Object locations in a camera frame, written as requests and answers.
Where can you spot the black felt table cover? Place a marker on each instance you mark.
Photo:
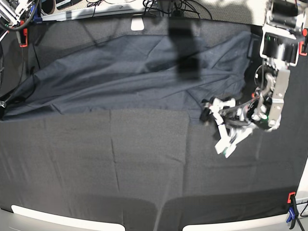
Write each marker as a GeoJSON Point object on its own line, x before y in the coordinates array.
{"type": "Point", "coordinates": [145, 169]}

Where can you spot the blue clamp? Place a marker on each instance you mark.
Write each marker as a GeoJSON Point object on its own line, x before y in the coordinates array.
{"type": "Point", "coordinates": [293, 214]}
{"type": "Point", "coordinates": [35, 13]}

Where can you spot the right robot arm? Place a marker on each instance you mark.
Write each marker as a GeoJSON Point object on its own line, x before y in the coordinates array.
{"type": "Point", "coordinates": [16, 16]}

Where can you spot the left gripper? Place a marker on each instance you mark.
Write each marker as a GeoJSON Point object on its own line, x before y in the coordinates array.
{"type": "Point", "coordinates": [231, 119]}

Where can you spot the dark grey t-shirt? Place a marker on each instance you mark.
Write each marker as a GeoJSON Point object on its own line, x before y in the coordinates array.
{"type": "Point", "coordinates": [131, 72]}

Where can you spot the blue clamp far left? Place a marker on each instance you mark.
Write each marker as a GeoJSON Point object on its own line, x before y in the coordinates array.
{"type": "Point", "coordinates": [35, 13]}

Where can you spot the red clamp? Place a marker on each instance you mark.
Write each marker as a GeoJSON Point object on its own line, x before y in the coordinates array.
{"type": "Point", "coordinates": [22, 37]}
{"type": "Point", "coordinates": [304, 44]}

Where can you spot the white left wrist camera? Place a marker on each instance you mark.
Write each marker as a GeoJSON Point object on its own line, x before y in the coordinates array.
{"type": "Point", "coordinates": [225, 142]}

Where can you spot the red clamp far left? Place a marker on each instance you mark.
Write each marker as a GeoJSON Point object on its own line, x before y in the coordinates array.
{"type": "Point", "coordinates": [22, 37]}

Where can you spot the blue clamp near right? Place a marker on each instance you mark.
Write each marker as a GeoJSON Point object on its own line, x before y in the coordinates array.
{"type": "Point", "coordinates": [293, 214]}

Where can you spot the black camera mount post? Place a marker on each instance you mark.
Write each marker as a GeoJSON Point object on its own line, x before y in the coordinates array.
{"type": "Point", "coordinates": [180, 32]}

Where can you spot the red clamp far right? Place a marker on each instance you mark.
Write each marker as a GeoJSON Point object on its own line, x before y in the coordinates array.
{"type": "Point", "coordinates": [304, 44]}

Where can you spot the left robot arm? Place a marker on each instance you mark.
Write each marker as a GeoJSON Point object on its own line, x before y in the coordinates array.
{"type": "Point", "coordinates": [282, 38]}

